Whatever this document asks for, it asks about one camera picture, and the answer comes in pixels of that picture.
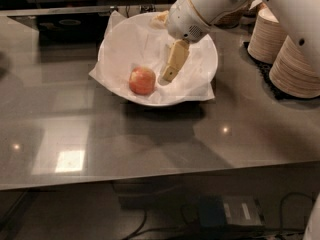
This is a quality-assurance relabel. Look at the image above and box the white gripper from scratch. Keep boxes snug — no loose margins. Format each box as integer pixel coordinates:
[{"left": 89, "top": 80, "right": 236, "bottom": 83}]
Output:
[{"left": 150, "top": 0, "right": 211, "bottom": 82}]

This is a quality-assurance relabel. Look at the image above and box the white paper liner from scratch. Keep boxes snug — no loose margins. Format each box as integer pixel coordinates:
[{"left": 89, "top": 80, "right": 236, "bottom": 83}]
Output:
[{"left": 88, "top": 10, "right": 216, "bottom": 106}]

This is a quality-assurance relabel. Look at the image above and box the paper plate stack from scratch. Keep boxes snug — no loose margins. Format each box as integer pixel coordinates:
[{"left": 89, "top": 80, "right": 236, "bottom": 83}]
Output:
[
  {"left": 248, "top": 8, "right": 287, "bottom": 64},
  {"left": 269, "top": 36, "right": 320, "bottom": 99}
]

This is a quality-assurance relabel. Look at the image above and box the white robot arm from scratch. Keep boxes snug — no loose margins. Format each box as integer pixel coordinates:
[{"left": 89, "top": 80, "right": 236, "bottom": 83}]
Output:
[{"left": 160, "top": 0, "right": 320, "bottom": 83}]

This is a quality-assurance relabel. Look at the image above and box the front paper plate stack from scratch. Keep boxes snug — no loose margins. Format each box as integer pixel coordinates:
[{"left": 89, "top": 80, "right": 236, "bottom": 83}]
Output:
[{"left": 269, "top": 36, "right": 320, "bottom": 99}]

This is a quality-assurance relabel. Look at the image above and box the black cable on floor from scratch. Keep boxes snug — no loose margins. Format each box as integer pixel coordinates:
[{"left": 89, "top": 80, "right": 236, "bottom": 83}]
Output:
[{"left": 119, "top": 192, "right": 316, "bottom": 240}]

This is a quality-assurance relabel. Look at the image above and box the rear paper plate stack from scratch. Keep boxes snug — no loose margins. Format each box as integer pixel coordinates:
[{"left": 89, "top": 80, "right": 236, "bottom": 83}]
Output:
[{"left": 248, "top": 8, "right": 287, "bottom": 64}]

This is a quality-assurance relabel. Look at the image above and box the red yellow apple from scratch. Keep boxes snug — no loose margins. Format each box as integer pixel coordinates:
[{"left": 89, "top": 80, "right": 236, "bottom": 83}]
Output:
[{"left": 129, "top": 66, "right": 156, "bottom": 95}]

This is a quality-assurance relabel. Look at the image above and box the glass jar with grains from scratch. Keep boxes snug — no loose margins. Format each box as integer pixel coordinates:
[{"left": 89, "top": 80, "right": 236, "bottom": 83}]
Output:
[{"left": 215, "top": 5, "right": 249, "bottom": 28}]

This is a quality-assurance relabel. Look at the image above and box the black rubber mat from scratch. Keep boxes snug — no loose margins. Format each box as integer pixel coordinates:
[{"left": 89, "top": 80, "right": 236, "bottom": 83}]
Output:
[{"left": 242, "top": 41, "right": 320, "bottom": 102}]

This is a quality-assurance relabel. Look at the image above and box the dark box under table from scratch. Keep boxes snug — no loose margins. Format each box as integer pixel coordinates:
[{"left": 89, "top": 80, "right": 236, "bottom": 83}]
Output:
[{"left": 198, "top": 195, "right": 265, "bottom": 228}]

